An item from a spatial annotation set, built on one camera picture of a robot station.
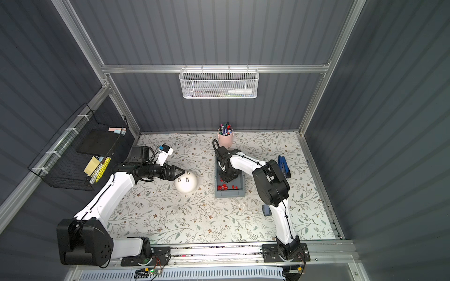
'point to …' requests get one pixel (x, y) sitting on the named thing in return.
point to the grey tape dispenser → (266, 210)
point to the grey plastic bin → (235, 188)
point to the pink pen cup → (225, 137)
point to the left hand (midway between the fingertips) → (177, 170)
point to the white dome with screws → (187, 182)
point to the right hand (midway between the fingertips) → (228, 179)
